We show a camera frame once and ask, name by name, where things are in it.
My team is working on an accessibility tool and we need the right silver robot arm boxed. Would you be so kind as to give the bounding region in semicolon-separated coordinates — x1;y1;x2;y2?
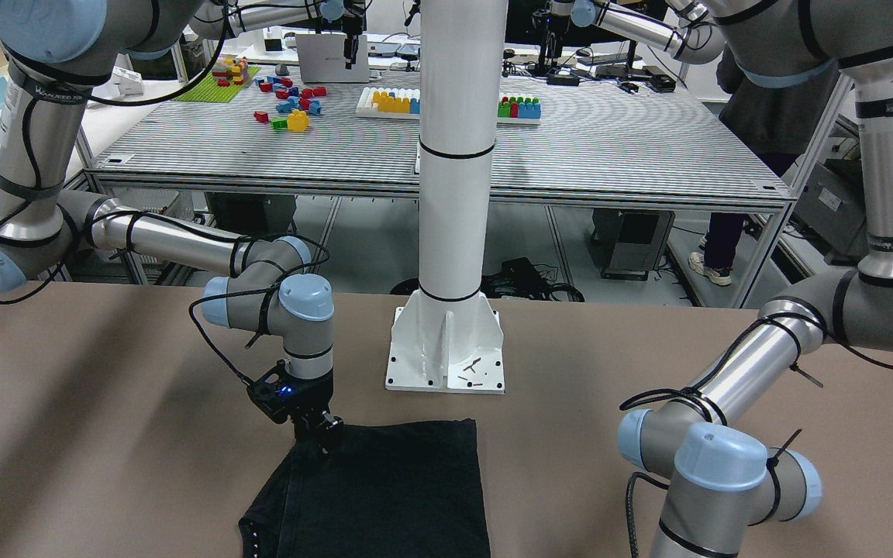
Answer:
0;1;344;453

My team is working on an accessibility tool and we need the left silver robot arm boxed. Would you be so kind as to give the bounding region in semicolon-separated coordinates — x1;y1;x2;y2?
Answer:
618;1;893;557

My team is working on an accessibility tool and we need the striped work table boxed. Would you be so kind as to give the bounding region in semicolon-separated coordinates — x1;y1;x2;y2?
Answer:
92;77;794;212

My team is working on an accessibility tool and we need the silver laptop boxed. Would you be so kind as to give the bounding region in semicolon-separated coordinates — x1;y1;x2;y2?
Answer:
295;34;371;84

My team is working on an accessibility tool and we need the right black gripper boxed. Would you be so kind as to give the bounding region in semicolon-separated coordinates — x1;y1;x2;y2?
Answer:
290;372;345;453

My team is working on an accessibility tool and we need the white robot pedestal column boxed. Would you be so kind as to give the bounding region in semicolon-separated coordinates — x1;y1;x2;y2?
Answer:
385;1;507;394

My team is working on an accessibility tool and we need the person in dark clothes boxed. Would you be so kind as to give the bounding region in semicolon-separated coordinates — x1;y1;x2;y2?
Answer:
688;47;840;287

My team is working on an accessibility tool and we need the white tray with blocks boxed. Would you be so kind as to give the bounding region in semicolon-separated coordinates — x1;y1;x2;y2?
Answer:
353;86;543;126

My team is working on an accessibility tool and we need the green lego baseplate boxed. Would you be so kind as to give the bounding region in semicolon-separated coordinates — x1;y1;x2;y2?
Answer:
174;66;261;103

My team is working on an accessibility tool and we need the grey computer case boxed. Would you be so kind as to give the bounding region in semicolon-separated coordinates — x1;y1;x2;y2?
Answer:
589;208;674;281

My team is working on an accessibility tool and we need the black printed t-shirt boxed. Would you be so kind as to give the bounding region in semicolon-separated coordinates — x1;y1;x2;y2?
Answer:
238;419;491;557

